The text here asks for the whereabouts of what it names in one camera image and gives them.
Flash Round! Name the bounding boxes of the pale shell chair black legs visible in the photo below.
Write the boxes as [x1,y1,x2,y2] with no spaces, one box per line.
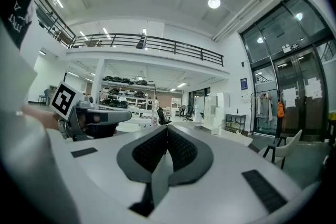
[258,129,303,170]

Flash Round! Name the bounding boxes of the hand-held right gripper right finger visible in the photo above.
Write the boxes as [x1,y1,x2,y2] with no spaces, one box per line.
[154,125,313,224]

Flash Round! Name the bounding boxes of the white cabinet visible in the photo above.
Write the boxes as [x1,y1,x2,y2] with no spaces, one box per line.
[216,91,230,109]

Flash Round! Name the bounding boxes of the person's black shirt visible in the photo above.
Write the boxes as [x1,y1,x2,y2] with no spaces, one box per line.
[0,0,37,50]

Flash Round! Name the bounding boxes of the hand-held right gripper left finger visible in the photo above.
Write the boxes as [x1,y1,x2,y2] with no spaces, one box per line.
[51,125,168,224]

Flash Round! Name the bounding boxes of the white cubby shelf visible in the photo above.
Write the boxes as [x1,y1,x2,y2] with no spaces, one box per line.
[170,97,182,110]

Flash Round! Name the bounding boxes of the black framed glass entrance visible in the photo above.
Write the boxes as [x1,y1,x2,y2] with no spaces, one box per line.
[237,0,336,143]

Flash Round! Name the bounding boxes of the orange bag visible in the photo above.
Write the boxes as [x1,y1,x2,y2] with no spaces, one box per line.
[277,101,286,119]

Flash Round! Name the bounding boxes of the blue wall poster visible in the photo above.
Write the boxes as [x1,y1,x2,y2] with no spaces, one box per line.
[239,78,249,97]

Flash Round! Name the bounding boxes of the gold wire chair white cushion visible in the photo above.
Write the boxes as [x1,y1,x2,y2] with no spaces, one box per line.
[218,121,254,147]

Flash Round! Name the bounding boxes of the white shelving rack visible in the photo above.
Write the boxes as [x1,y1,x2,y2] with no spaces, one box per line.
[100,75,156,115]

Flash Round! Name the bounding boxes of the black clothes rack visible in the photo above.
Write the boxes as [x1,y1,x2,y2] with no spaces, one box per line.
[250,88,282,137]

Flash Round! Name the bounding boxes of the black metal shelf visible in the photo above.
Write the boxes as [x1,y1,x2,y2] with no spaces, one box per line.
[225,113,247,131]

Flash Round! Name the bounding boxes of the black mezzanine railing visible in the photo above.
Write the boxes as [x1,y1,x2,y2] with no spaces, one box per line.
[33,0,224,68]

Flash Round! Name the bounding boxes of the white ceiling pipes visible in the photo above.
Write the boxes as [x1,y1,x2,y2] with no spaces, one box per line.
[212,0,300,42]

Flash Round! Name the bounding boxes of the white paper sheet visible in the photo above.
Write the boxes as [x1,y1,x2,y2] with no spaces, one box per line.
[303,78,323,100]
[282,87,297,109]

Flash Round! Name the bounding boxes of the person's left forearm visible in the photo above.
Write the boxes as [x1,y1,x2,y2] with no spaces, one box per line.
[21,104,62,130]

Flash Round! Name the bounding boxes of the black office chair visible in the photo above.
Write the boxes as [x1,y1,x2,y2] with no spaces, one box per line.
[183,106,194,122]
[156,108,172,126]

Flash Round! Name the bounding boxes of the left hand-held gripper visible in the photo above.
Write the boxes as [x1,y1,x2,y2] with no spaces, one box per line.
[49,80,132,142]

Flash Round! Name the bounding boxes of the grey side chair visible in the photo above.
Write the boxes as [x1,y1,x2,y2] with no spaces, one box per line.
[38,88,51,106]

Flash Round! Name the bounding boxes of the group of black bundles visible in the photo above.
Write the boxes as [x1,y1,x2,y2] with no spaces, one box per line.
[102,75,149,109]

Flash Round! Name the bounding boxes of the door sign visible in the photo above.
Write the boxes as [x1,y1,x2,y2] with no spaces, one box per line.
[282,44,300,54]

